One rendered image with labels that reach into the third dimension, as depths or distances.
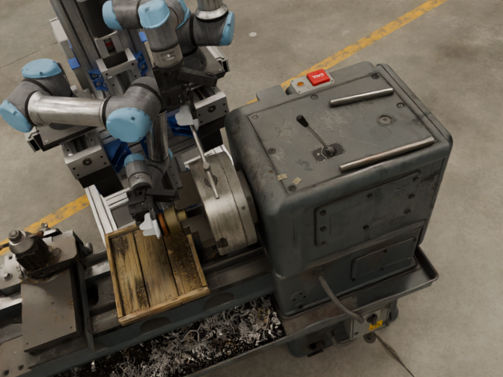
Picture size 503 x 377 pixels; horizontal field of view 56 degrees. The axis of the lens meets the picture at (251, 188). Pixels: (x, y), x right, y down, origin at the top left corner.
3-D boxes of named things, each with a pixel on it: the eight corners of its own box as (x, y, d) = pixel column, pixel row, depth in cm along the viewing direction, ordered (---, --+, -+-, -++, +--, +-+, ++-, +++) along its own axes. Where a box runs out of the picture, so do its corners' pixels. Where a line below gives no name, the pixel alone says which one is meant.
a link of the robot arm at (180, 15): (147, -7, 132) (133, 5, 123) (186, -8, 130) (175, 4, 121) (153, 22, 137) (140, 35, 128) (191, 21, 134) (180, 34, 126)
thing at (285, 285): (359, 242, 261) (372, 131, 194) (405, 319, 232) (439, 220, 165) (257, 280, 255) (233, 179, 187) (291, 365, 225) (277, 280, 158)
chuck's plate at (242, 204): (230, 181, 175) (219, 131, 148) (260, 256, 161) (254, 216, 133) (221, 184, 175) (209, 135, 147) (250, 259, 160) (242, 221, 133)
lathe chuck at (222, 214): (221, 184, 175) (209, 135, 147) (250, 259, 160) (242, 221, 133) (197, 191, 174) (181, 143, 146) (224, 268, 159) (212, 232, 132)
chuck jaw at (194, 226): (213, 207, 149) (224, 235, 141) (217, 218, 153) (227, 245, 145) (180, 219, 148) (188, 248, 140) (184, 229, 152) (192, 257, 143)
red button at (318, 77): (322, 72, 161) (322, 67, 160) (330, 83, 158) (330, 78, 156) (306, 78, 161) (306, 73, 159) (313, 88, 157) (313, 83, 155)
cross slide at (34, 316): (69, 230, 173) (63, 224, 170) (81, 337, 147) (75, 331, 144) (24, 246, 172) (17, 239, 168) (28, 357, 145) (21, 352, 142)
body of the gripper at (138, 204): (137, 228, 156) (131, 201, 164) (162, 220, 157) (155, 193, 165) (129, 215, 150) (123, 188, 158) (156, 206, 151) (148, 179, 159)
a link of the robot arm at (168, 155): (141, 55, 149) (151, 152, 189) (126, 78, 142) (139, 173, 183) (176, 66, 148) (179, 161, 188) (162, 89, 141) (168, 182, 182)
